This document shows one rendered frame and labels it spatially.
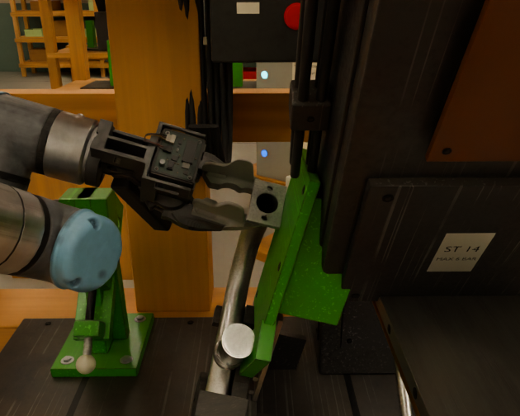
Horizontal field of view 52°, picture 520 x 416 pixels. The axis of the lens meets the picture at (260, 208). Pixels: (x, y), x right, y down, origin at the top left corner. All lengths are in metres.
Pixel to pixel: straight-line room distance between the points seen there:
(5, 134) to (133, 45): 0.33
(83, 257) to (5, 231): 0.07
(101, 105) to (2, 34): 10.77
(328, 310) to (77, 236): 0.28
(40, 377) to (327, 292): 0.50
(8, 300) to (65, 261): 0.68
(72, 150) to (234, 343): 0.27
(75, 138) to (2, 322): 0.57
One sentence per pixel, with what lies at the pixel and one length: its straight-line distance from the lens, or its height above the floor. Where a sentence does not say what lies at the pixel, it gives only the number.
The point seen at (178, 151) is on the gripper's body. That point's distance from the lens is 0.58.
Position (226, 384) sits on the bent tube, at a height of 0.99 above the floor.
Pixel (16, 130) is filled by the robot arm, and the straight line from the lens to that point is 0.61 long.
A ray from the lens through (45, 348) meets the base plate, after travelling 0.96.
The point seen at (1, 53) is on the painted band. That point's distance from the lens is 11.81.
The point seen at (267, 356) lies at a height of 1.09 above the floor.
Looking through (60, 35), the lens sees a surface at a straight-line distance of 10.63.
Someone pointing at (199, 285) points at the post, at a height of 0.94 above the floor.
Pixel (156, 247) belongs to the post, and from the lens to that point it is 0.97.
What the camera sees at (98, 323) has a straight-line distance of 0.82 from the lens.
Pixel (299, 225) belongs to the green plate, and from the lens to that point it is 0.53.
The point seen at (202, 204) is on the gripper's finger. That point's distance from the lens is 0.60.
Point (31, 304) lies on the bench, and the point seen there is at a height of 0.88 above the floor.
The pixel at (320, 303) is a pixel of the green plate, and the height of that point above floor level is 1.13.
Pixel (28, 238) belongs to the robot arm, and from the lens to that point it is 0.48.
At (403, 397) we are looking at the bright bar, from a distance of 0.61.
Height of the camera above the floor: 1.44
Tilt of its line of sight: 22 degrees down
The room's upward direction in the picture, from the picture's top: straight up
